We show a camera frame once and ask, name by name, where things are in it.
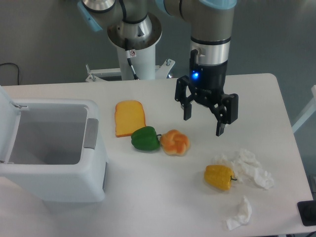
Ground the braided bread roll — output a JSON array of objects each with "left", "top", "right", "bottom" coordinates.
[{"left": 159, "top": 129, "right": 191, "bottom": 156}]

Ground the large crumpled white tissue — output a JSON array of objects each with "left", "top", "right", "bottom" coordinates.
[{"left": 211, "top": 149, "right": 275, "bottom": 190}]

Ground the white trash can body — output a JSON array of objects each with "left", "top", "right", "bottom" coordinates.
[{"left": 0, "top": 99, "right": 108, "bottom": 203}]

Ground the white trash can lid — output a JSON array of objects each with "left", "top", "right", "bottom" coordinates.
[{"left": 0, "top": 87, "right": 21, "bottom": 163}]

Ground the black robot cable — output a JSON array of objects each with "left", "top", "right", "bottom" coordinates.
[{"left": 124, "top": 38, "right": 140, "bottom": 81}]

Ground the small crumpled white tissue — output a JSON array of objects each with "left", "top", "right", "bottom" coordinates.
[{"left": 226, "top": 196, "right": 252, "bottom": 231}]

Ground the green bell pepper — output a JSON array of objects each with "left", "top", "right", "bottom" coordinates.
[{"left": 131, "top": 126, "right": 160, "bottom": 151}]

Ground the white frame at right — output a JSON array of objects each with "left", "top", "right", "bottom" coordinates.
[{"left": 292, "top": 85, "right": 316, "bottom": 133}]

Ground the black device at edge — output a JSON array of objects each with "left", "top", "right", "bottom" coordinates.
[{"left": 297, "top": 200, "right": 316, "bottom": 226}]

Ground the orange toast slice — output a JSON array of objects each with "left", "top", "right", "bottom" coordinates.
[{"left": 115, "top": 100, "right": 146, "bottom": 137}]

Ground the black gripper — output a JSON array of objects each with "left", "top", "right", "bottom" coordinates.
[{"left": 175, "top": 49, "right": 238, "bottom": 136}]

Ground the black floor cable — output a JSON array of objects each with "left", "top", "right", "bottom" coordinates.
[{"left": 0, "top": 63, "right": 23, "bottom": 86}]

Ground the yellow bell pepper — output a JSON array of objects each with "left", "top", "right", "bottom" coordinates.
[{"left": 204, "top": 165, "right": 237, "bottom": 191}]

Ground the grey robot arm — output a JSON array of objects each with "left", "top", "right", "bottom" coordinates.
[{"left": 78, "top": 0, "right": 238, "bottom": 136}]

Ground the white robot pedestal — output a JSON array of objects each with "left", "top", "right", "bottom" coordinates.
[{"left": 86, "top": 13, "right": 175, "bottom": 82}]

